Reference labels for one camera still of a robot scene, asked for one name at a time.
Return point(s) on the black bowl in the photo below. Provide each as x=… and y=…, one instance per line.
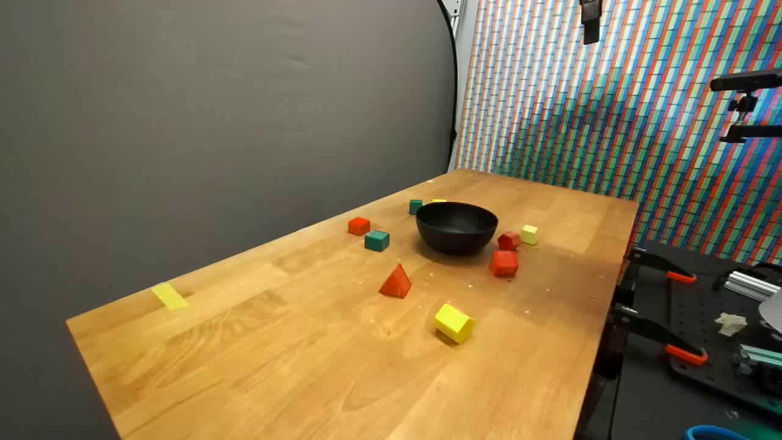
x=455, y=234

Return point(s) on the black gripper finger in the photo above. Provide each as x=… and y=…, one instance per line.
x=590, y=19

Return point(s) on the green wooden cube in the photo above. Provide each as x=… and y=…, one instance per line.
x=377, y=240

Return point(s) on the teal metal bar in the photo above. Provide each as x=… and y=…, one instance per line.
x=762, y=358

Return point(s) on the large red wooden block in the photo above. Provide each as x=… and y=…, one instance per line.
x=505, y=265

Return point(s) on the white rail piece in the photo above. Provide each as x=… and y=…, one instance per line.
x=748, y=283

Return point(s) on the red wooden cube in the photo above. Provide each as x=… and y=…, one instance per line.
x=358, y=226

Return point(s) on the yellow tape strip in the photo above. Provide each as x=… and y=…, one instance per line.
x=170, y=297

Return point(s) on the grey fabric backdrop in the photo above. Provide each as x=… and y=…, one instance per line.
x=204, y=122

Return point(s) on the pale yellow wooden cube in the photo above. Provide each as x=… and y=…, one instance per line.
x=532, y=234

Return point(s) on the black perforated board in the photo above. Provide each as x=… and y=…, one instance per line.
x=710, y=302

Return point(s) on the white crumpled scrap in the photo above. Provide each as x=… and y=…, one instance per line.
x=732, y=324

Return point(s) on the yellow rhombus wooden block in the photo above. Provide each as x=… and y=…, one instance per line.
x=437, y=200

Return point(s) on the red wooden pyramid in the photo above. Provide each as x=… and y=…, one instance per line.
x=397, y=283

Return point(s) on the multicolour patterned backdrop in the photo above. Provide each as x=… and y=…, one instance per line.
x=637, y=122

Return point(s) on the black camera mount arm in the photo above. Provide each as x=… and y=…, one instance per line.
x=746, y=82

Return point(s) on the red rounded wooden block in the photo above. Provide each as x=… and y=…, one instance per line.
x=510, y=240

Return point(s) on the small green wooden block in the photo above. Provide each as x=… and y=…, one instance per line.
x=416, y=205

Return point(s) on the white plastic sheet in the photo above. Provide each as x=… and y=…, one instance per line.
x=773, y=313

